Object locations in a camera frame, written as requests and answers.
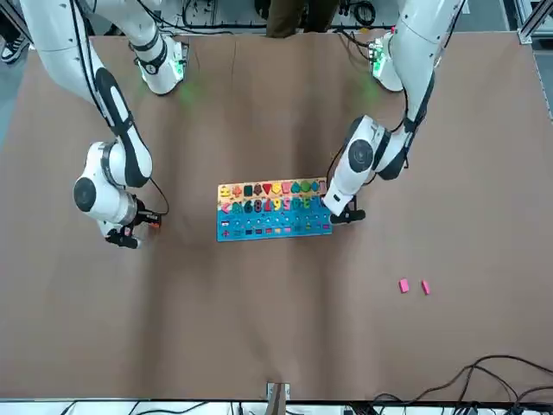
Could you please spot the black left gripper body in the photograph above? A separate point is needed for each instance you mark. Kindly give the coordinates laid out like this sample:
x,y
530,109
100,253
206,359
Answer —
x,y
352,202

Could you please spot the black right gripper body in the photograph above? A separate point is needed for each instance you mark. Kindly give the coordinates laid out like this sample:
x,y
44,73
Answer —
x,y
142,214

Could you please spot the orange number ten piece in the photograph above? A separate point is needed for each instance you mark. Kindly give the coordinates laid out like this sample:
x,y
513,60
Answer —
x,y
155,225

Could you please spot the pink number one piece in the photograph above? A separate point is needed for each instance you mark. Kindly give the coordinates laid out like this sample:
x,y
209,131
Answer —
x,y
425,287

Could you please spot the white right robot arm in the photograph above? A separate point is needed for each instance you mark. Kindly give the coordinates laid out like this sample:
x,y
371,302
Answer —
x,y
52,43

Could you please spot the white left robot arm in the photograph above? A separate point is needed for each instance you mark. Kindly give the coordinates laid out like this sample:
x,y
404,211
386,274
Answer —
x,y
415,34

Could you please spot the blue wooden toy board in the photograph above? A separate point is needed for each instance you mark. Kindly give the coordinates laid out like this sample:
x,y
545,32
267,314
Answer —
x,y
243,226

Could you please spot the blue number two piece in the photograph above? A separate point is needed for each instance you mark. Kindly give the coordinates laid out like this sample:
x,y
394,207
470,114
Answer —
x,y
314,203

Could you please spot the blue diamond piece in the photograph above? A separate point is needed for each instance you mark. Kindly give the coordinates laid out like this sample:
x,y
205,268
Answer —
x,y
314,186

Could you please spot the green number three piece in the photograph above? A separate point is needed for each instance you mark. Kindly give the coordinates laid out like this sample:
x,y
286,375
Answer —
x,y
305,204

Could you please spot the green circle piece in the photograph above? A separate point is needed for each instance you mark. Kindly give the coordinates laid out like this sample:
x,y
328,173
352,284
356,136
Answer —
x,y
305,187

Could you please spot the teal heart piece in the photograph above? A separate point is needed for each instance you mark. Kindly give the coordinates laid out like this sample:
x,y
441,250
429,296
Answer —
x,y
296,187

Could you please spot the teal number four piece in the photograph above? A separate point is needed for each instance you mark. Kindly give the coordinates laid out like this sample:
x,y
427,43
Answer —
x,y
294,202

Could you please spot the pink number five piece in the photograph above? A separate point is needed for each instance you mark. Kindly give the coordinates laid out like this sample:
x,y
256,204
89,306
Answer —
x,y
286,205

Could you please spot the pink trapezoid piece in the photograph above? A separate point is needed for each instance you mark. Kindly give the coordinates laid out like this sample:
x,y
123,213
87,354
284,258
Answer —
x,y
286,188

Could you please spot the yellow number six piece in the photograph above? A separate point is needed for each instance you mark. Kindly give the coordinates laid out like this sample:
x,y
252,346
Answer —
x,y
276,206

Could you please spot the yellow pentagon piece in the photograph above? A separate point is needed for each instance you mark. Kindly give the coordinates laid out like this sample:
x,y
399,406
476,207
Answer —
x,y
276,188

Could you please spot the pink greater than piece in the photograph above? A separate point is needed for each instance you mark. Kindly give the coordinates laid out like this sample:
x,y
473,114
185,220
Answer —
x,y
222,208

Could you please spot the red number seven piece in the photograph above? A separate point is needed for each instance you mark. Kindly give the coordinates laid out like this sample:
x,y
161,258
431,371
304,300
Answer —
x,y
268,206

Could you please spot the yellow sign piece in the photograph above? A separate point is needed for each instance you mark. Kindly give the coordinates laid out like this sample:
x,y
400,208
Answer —
x,y
225,191

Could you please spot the red triangle piece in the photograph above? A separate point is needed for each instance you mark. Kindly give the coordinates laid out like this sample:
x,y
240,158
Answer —
x,y
267,188

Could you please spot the purple number eight piece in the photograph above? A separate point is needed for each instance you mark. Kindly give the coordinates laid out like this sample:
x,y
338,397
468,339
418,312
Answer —
x,y
258,206

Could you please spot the purple star piece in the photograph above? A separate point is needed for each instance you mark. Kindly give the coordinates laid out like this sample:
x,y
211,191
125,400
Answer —
x,y
257,189

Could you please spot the orange plus piece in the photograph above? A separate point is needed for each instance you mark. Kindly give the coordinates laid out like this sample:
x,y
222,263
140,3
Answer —
x,y
236,190

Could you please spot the pink rectangle block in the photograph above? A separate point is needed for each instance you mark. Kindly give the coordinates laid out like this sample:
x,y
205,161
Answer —
x,y
404,285

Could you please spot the teal number nine piece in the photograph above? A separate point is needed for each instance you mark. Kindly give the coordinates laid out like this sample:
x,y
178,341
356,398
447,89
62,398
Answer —
x,y
248,206

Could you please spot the teal square piece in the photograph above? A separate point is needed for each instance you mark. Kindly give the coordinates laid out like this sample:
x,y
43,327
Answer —
x,y
248,190

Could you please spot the person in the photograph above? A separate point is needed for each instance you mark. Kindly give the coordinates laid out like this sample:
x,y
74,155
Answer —
x,y
285,19
12,48

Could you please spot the white side desk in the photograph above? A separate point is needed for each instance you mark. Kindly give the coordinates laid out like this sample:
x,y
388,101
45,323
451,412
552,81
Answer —
x,y
108,408

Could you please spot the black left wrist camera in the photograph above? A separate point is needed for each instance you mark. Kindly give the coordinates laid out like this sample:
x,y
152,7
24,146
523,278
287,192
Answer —
x,y
350,216

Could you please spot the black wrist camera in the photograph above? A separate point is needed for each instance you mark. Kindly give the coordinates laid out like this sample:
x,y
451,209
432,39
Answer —
x,y
121,238
350,216

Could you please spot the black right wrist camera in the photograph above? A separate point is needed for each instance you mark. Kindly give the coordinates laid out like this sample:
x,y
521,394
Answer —
x,y
121,238

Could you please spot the silver aluminium frame post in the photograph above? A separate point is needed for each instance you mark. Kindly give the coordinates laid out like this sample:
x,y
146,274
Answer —
x,y
528,31
283,389

